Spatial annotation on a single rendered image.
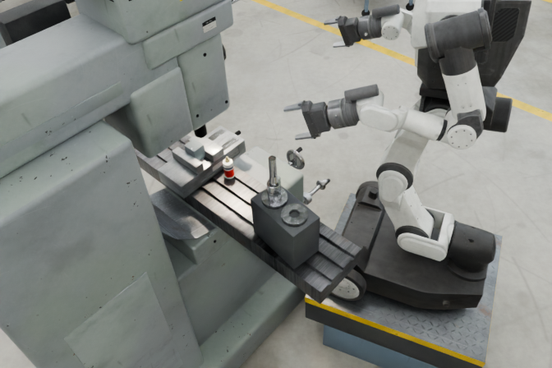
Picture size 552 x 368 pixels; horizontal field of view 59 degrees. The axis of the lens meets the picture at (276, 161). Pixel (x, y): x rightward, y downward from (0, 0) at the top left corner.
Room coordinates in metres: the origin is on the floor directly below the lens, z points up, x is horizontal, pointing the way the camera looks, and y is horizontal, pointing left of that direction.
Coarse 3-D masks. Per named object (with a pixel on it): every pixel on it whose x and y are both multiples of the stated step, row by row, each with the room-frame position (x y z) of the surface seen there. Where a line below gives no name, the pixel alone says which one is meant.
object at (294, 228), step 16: (288, 192) 1.13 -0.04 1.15; (256, 208) 1.08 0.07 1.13; (272, 208) 1.06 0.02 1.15; (288, 208) 1.05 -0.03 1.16; (304, 208) 1.04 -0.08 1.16; (256, 224) 1.09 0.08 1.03; (272, 224) 1.02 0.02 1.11; (288, 224) 0.98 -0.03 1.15; (304, 224) 0.99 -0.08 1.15; (272, 240) 1.02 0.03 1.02; (288, 240) 0.96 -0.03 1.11; (304, 240) 0.97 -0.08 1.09; (288, 256) 0.96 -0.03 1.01; (304, 256) 0.97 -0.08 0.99
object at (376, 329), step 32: (320, 320) 1.12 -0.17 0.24; (352, 320) 1.06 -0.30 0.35; (384, 320) 1.02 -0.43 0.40; (416, 320) 1.01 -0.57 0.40; (448, 320) 1.01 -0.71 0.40; (480, 320) 1.00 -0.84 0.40; (352, 352) 1.05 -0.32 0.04; (384, 352) 0.99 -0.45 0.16; (416, 352) 0.93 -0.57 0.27; (448, 352) 0.88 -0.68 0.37; (480, 352) 0.86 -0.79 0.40
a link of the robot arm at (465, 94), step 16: (448, 80) 1.06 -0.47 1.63; (464, 80) 1.05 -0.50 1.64; (480, 80) 1.07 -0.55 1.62; (448, 96) 1.07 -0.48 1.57; (464, 96) 1.04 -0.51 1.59; (480, 96) 1.04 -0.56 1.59; (464, 112) 1.03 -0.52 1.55; (480, 112) 1.02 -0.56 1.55; (464, 128) 1.00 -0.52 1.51; (480, 128) 1.00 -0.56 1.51; (448, 144) 1.01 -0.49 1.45; (464, 144) 0.99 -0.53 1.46
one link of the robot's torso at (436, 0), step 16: (416, 0) 1.33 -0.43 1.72; (432, 0) 1.25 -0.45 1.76; (448, 0) 1.23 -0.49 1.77; (464, 0) 1.22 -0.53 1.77; (480, 0) 1.21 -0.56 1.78; (496, 0) 1.20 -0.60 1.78; (512, 0) 1.19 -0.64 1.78; (528, 0) 1.17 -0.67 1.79; (416, 16) 1.25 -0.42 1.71; (432, 16) 1.22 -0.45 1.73; (448, 16) 1.19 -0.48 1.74; (496, 16) 1.19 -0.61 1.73; (512, 16) 1.18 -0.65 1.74; (416, 32) 1.24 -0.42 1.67; (496, 32) 1.19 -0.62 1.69; (512, 32) 1.18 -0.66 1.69; (416, 48) 1.26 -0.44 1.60; (496, 48) 1.18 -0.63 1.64; (512, 48) 1.17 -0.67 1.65; (416, 64) 1.29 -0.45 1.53; (432, 64) 1.22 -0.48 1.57; (480, 64) 1.19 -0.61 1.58; (496, 64) 1.18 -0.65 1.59; (432, 80) 1.23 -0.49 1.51; (496, 80) 1.18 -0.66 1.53
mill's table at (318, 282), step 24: (144, 168) 1.54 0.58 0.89; (192, 192) 1.32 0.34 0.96; (216, 192) 1.31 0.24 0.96; (240, 192) 1.31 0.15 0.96; (216, 216) 1.20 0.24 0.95; (240, 216) 1.20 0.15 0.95; (240, 240) 1.12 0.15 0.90; (336, 240) 1.05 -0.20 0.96; (288, 264) 0.96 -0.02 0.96; (312, 264) 0.96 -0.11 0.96; (336, 264) 0.96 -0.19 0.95; (312, 288) 0.87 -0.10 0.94
